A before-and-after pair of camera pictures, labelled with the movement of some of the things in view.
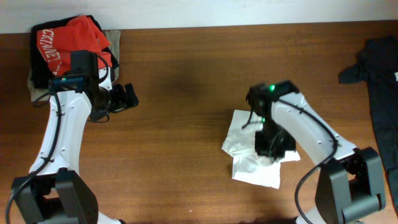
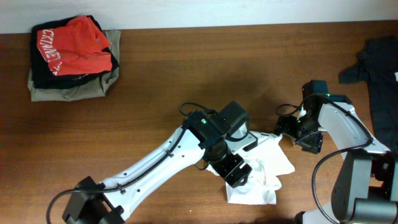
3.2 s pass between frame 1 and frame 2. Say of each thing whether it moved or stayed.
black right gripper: moved
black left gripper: moved
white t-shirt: moved
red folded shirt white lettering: stayed
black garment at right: stayed
